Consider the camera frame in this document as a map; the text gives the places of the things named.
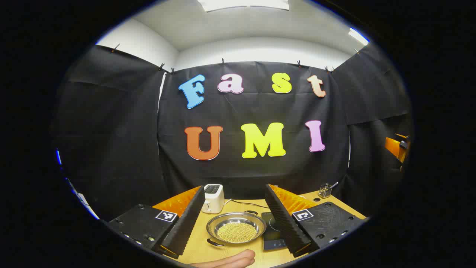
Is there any heap of yellow soybeans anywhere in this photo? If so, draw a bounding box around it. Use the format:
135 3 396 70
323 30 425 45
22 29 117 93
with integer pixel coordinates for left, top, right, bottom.
217 223 258 243

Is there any small ceiling light panel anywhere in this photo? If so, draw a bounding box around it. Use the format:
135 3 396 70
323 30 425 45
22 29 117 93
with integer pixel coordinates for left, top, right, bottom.
348 28 369 46

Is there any black power cable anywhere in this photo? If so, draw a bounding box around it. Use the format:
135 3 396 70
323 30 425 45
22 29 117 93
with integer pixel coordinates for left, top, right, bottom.
232 200 270 209

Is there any white toaster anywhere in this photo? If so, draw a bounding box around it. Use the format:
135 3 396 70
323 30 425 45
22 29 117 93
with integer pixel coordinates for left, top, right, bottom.
201 184 225 214

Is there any black backdrop cloth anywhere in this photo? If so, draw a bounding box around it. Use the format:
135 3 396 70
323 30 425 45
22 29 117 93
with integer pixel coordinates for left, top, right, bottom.
50 43 413 224

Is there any row of black cloth clips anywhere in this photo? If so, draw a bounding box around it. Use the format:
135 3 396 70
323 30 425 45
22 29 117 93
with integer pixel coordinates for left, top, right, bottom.
111 43 361 73

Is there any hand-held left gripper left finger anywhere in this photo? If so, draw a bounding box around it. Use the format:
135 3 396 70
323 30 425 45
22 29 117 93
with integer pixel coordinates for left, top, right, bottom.
107 185 206 260

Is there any large ceiling light panel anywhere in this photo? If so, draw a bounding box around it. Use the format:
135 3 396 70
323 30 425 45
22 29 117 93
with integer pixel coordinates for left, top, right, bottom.
197 0 290 13

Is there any black induction cooktop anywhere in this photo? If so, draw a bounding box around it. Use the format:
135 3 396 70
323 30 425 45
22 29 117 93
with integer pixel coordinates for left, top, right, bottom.
261 211 289 251

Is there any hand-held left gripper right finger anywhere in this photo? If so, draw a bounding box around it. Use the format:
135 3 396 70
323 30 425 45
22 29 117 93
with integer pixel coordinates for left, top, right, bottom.
264 184 368 258

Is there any steel pot with black handles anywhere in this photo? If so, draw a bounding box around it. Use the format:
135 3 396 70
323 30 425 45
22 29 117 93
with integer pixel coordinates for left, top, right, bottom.
206 210 267 247

